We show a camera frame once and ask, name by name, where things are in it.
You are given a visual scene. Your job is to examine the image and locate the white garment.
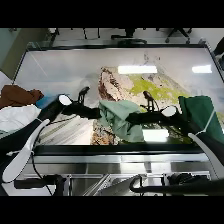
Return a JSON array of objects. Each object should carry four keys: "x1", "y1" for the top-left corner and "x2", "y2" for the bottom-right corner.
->
[{"x1": 0, "y1": 104, "x2": 43, "y2": 135}]

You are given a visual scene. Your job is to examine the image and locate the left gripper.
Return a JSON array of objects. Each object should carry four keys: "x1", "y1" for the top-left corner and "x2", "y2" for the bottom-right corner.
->
[{"x1": 68, "y1": 101, "x2": 103, "y2": 120}]

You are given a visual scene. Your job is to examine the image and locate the black cable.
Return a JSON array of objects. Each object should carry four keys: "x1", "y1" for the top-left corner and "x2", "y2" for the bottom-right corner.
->
[{"x1": 30, "y1": 148, "x2": 55, "y2": 197}]

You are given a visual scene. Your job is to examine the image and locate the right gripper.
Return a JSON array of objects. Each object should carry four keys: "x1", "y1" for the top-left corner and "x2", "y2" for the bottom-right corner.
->
[{"x1": 125, "y1": 111, "x2": 165, "y2": 127}]

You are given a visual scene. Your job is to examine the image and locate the pale green T-shirt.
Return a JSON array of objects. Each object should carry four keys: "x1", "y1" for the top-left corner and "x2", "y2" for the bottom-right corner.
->
[{"x1": 97, "y1": 99, "x2": 146, "y2": 144}]

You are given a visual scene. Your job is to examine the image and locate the black office chair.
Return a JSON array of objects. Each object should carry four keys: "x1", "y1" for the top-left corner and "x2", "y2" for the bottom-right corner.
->
[
  {"x1": 165, "y1": 27, "x2": 194, "y2": 45},
  {"x1": 110, "y1": 27, "x2": 148, "y2": 46}
]

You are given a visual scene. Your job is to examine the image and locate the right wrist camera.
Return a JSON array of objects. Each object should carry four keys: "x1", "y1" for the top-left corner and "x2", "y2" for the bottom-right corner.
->
[{"x1": 142, "y1": 90, "x2": 160, "y2": 113}]

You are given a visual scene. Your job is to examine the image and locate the brown garment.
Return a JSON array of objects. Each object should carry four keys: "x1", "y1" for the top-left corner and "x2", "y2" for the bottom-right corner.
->
[{"x1": 0, "y1": 84, "x2": 45, "y2": 110}]

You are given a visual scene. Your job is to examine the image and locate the dark green garment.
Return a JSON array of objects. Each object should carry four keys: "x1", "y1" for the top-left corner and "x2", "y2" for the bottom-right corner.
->
[{"x1": 177, "y1": 95, "x2": 224, "y2": 138}]

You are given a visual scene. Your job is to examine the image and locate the silver frame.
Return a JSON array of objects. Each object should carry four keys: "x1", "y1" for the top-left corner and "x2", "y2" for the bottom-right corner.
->
[{"x1": 23, "y1": 152, "x2": 218, "y2": 197}]

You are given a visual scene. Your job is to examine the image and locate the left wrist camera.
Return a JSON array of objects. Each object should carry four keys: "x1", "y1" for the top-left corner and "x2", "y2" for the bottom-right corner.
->
[{"x1": 77, "y1": 86, "x2": 91, "y2": 105}]

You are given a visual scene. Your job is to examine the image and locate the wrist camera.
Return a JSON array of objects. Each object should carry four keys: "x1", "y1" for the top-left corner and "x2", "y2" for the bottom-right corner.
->
[
  {"x1": 142, "y1": 90, "x2": 160, "y2": 113},
  {"x1": 77, "y1": 86, "x2": 91, "y2": 105}
]

